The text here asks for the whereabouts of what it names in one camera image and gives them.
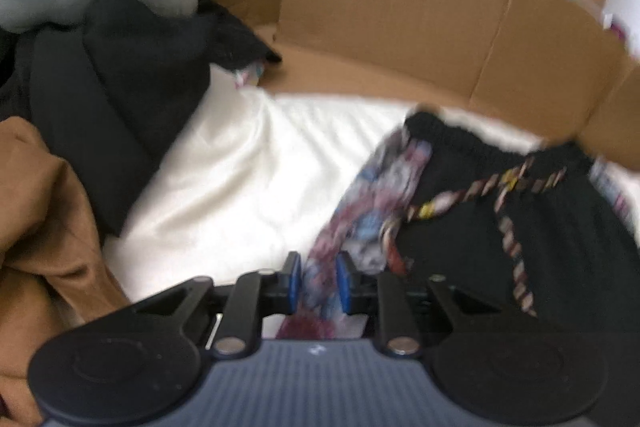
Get folded cardboard sheet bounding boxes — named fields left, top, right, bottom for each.
left=91, top=0, right=640, bottom=168

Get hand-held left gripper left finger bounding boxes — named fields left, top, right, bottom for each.
left=131, top=251, right=303, bottom=356

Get brown garment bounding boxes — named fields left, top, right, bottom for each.
left=0, top=115, right=134, bottom=427

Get black garment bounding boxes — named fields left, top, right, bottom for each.
left=0, top=0, right=284, bottom=239

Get cream bear print blanket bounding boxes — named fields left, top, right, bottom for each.
left=101, top=63, right=640, bottom=341

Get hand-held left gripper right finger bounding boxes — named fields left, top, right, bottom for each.
left=336, top=252, right=507, bottom=358

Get black pants with patterned stripe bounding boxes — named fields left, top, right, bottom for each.
left=274, top=108, right=640, bottom=344

